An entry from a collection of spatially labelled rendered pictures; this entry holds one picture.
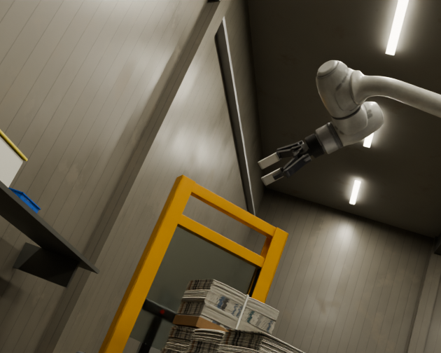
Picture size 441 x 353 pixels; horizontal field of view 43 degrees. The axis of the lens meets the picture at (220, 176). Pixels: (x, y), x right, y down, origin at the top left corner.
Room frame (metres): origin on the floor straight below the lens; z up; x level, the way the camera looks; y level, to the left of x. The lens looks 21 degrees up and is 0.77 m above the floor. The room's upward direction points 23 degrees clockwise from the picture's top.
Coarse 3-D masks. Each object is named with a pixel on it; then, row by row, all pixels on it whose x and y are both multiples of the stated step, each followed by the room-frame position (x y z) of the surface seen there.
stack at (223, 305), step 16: (192, 288) 2.69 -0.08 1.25; (208, 288) 2.53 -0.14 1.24; (224, 288) 2.53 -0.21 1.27; (192, 304) 2.62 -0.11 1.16; (208, 304) 2.51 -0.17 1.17; (224, 304) 2.54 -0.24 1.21; (240, 304) 2.56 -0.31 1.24; (256, 304) 2.58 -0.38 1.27; (208, 320) 2.52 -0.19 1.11; (224, 320) 2.54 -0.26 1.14; (240, 320) 2.57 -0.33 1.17; (256, 320) 2.59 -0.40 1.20; (272, 320) 2.62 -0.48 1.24; (176, 336) 2.66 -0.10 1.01; (192, 336) 2.51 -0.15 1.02; (176, 352) 2.59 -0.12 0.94
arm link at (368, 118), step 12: (360, 108) 1.46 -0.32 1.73; (372, 108) 1.48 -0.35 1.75; (336, 120) 1.51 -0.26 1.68; (348, 120) 1.48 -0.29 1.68; (360, 120) 1.48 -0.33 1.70; (372, 120) 1.49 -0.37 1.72; (336, 132) 1.54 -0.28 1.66; (348, 132) 1.52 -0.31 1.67; (360, 132) 1.52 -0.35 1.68; (372, 132) 1.53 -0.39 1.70; (348, 144) 1.57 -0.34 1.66
